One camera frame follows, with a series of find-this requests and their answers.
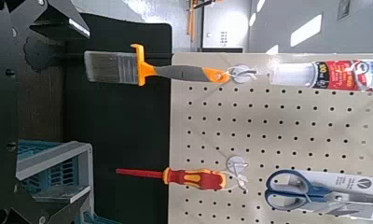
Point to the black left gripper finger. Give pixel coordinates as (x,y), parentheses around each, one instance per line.
(63,205)
(63,25)

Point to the blue scissors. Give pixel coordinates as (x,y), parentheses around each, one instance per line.
(318,189)

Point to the blue crate grey rim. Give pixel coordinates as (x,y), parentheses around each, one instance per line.
(57,175)

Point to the red yellow screwdriver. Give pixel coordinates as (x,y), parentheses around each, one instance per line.
(194,179)

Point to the white pegboard hook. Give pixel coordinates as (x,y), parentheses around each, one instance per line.
(240,74)
(236,162)

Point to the beige pegboard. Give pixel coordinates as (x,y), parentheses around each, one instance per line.
(268,124)

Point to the white red caulk tube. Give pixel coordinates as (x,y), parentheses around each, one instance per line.
(330,75)

